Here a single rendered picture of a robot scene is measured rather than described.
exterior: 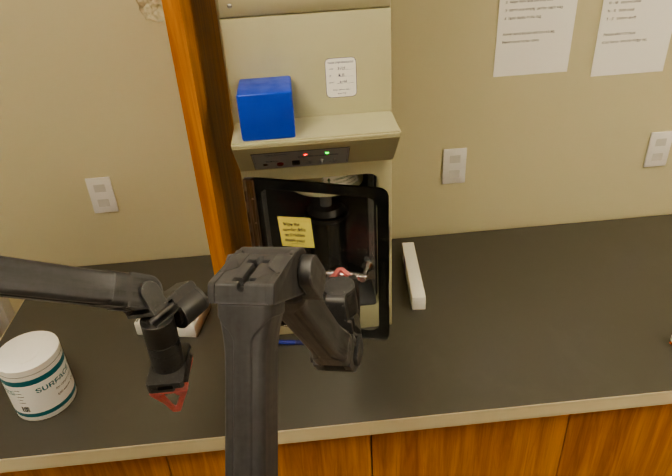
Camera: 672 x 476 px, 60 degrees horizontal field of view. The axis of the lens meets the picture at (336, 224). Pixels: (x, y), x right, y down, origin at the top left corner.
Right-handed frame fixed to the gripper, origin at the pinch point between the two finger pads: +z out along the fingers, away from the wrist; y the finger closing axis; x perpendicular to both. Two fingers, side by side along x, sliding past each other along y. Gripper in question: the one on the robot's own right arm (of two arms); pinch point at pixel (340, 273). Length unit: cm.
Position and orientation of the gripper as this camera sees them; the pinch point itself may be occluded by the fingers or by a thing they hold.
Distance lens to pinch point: 125.6
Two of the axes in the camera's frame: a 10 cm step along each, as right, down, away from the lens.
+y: -0.6, -8.6, -5.1
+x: -10.0, 0.8, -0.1
